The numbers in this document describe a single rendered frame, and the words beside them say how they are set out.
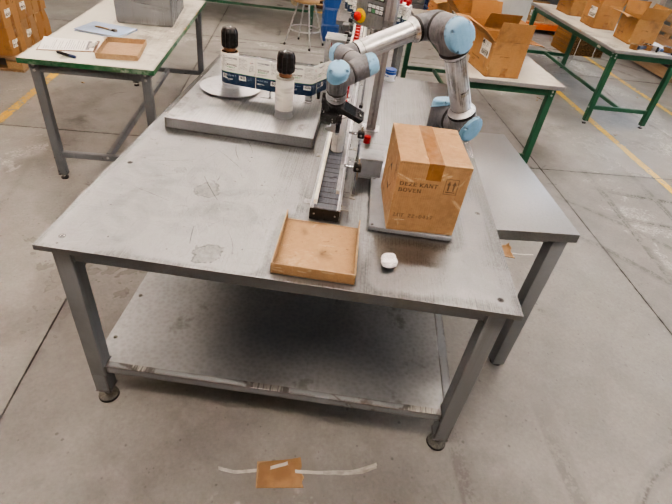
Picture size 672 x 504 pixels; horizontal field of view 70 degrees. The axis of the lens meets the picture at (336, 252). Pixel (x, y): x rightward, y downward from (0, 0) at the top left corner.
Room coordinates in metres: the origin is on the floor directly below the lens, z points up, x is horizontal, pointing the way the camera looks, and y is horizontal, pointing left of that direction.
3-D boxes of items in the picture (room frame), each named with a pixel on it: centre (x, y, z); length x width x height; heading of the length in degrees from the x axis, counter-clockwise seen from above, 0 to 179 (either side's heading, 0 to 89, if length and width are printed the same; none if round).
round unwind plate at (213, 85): (2.41, 0.66, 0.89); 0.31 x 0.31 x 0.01
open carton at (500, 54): (3.82, -0.99, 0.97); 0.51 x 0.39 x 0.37; 104
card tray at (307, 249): (1.24, 0.06, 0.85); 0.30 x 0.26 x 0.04; 0
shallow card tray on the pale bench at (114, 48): (2.96, 1.49, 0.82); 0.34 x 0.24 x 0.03; 14
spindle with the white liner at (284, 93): (2.16, 0.34, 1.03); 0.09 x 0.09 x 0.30
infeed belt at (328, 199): (2.24, 0.06, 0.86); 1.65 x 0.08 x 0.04; 0
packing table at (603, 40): (6.30, -2.66, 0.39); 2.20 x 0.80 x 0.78; 8
